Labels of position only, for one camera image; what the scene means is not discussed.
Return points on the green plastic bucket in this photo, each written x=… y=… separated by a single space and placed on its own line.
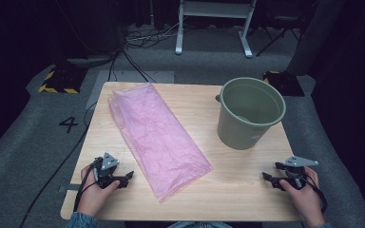
x=237 y=129

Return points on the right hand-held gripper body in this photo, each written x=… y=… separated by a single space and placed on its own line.
x=297 y=162

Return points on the person's left hand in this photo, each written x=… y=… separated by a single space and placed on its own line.
x=93 y=198

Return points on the black tripod stand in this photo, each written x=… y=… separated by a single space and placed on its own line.
x=280 y=33

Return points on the grey padded post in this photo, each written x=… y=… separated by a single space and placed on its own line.
x=313 y=38

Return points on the grey table edge bracket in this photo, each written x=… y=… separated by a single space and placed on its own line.
x=69 y=188

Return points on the black yellow striped base plate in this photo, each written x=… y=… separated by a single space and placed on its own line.
x=290 y=84
x=61 y=80

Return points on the pink plastic bag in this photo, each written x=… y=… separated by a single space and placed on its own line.
x=153 y=136

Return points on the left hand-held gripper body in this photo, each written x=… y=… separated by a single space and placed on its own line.
x=109 y=161

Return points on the person's right hand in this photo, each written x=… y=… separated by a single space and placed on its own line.
x=307 y=201

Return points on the white metal desk frame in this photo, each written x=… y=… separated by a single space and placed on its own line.
x=215 y=9

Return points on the dark round table grommet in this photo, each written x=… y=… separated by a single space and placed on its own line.
x=217 y=98

